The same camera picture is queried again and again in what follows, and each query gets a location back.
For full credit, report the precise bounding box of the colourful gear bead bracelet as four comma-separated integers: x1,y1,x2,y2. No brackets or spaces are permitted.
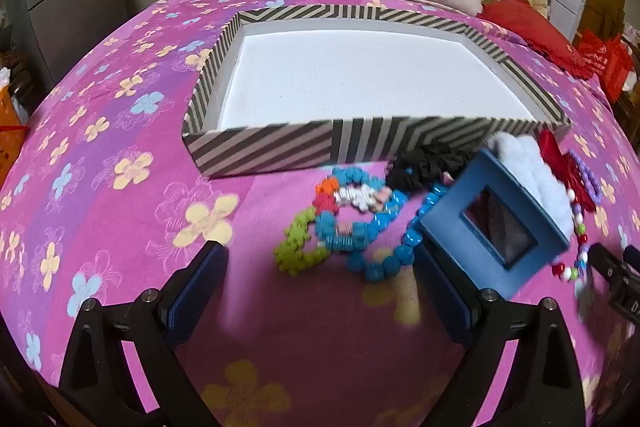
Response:
274,166,403,278

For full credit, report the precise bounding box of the white fluffy headband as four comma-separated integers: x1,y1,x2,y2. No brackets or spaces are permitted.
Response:
487,132,576,238

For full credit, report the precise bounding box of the red scrunchie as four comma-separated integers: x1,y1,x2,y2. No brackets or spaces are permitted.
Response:
539,129,598,212

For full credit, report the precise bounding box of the red pillow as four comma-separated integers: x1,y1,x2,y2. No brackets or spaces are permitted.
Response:
477,0,593,80

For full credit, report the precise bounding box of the blue bead bracelet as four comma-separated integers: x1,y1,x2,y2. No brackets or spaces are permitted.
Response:
345,182,451,285

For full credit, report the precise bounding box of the blue hair claw clip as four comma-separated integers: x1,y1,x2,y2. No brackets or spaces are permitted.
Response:
419,148,571,300

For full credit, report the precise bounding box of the purple bead bracelet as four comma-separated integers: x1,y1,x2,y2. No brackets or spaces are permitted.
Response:
567,149,604,202

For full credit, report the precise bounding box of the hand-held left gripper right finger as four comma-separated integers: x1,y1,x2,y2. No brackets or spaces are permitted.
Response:
412,242,586,427

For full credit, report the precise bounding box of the multicolour bead bracelet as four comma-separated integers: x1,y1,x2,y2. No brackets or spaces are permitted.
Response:
550,187,593,283

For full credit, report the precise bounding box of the striped cardboard box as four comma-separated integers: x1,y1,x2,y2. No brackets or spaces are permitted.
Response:
181,3,572,180

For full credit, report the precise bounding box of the black scrunchie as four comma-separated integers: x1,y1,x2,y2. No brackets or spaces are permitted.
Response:
385,144,471,195

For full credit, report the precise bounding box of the orange plastic basket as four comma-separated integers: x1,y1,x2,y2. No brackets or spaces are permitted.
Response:
0,84,28,188

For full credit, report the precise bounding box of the pink floral bedsheet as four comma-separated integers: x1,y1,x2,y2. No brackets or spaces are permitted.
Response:
0,0,640,427

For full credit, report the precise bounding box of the red shopping bag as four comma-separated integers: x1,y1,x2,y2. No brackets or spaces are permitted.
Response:
575,29,636,102

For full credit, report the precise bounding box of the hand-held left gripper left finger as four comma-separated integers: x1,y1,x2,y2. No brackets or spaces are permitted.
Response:
59,239,231,427

